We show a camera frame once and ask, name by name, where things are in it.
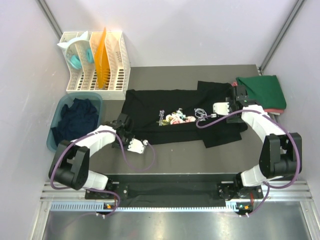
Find black t shirt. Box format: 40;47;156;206
121;81;248;148

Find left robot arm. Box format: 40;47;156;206
48;113;134;199

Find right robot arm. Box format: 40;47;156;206
226;85;302;198

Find folded green t shirt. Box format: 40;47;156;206
236;75;287;110

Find teal plastic bin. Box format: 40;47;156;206
46;91;104;153

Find folded pink t shirt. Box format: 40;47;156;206
264;108;284;116

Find navy blue t shirt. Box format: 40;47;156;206
51;98;99;145

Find white file organizer rack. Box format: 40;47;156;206
58;31;131;100

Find orange plastic folder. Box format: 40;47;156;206
94;28;110;89

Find teal cat ear headphones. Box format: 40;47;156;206
57;31;90;70

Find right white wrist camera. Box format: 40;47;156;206
210;102;231;118

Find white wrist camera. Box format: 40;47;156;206
210;102;231;118
126;138;149;154

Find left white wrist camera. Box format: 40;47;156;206
126;138;149;154

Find aluminium frame rail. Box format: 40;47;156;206
40;180;313;202

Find white cable duct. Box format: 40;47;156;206
50;201;251;213

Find right corner aluminium post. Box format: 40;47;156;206
257;0;306;76

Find corner aluminium post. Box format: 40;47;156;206
257;0;306;76
35;0;63;39

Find left corner aluminium post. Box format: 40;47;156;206
35;0;63;39

